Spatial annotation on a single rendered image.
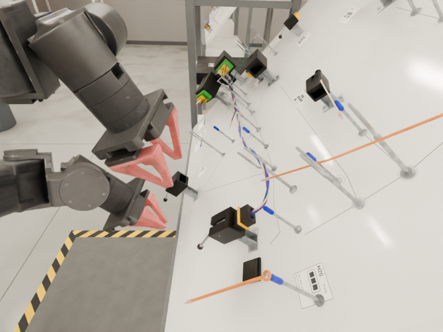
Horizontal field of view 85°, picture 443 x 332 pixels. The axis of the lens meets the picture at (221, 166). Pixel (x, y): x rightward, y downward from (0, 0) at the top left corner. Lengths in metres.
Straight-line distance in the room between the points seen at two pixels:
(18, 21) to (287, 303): 0.45
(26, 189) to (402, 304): 0.48
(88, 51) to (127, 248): 1.69
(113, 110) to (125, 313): 1.48
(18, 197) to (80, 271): 1.52
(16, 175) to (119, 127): 0.19
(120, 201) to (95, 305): 1.34
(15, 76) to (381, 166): 0.45
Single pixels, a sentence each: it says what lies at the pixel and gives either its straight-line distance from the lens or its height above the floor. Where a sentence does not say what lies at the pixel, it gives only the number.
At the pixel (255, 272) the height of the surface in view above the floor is 1.10.
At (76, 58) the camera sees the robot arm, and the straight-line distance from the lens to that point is 0.27.
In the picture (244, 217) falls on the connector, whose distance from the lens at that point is 0.41.
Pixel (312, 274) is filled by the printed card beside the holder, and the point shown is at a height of 1.17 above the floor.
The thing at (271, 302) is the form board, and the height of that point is 1.11.
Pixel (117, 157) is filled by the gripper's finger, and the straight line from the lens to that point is 0.30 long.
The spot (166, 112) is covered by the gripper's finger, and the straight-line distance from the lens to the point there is 0.31.
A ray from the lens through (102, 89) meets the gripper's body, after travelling 0.27.
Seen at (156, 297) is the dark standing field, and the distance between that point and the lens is 1.67.
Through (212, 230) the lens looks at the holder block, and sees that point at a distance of 0.45.
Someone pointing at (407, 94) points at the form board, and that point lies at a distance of 0.49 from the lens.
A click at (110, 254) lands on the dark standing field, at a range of 1.90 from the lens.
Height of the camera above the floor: 1.50
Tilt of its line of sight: 38 degrees down
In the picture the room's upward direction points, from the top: 2 degrees clockwise
